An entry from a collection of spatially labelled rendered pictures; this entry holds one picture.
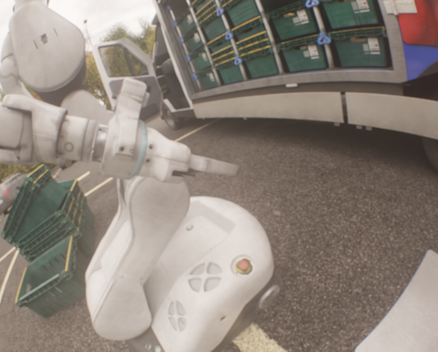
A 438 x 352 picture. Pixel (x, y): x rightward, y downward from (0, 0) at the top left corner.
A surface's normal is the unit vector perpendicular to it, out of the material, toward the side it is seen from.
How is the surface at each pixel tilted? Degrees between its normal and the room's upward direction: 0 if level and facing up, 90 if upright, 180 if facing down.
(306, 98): 90
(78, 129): 68
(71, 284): 93
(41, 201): 93
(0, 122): 97
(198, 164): 56
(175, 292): 38
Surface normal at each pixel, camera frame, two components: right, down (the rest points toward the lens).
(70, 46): 0.73, 0.10
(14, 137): 0.82, 0.29
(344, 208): -0.32, -0.83
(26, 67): 0.43, 0.36
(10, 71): 0.66, 0.32
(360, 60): -0.72, 0.61
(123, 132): 0.63, -0.31
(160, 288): -0.55, -0.59
